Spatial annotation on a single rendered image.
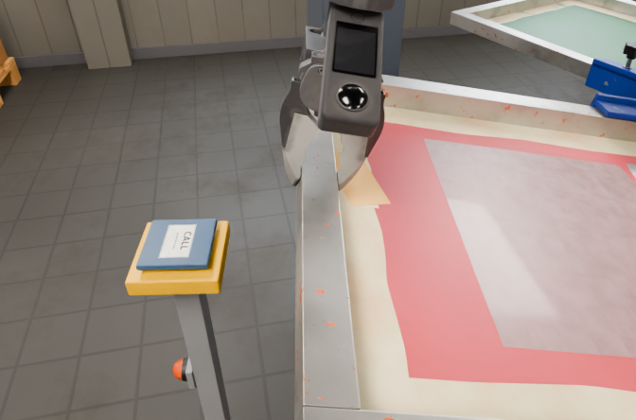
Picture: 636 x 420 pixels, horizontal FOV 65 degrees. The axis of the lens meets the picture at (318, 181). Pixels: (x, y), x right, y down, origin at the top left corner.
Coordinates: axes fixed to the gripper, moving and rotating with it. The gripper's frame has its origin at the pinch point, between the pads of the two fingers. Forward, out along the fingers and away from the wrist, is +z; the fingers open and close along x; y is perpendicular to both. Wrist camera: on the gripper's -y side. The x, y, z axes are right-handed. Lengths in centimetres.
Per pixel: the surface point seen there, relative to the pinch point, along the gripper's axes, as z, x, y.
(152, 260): 22.8, 19.2, 7.9
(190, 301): 33.0, 14.0, 9.9
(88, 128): 137, 106, 216
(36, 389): 130, 67, 49
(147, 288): 25.6, 19.4, 5.4
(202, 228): 21.8, 13.5, 14.5
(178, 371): 53, 16, 11
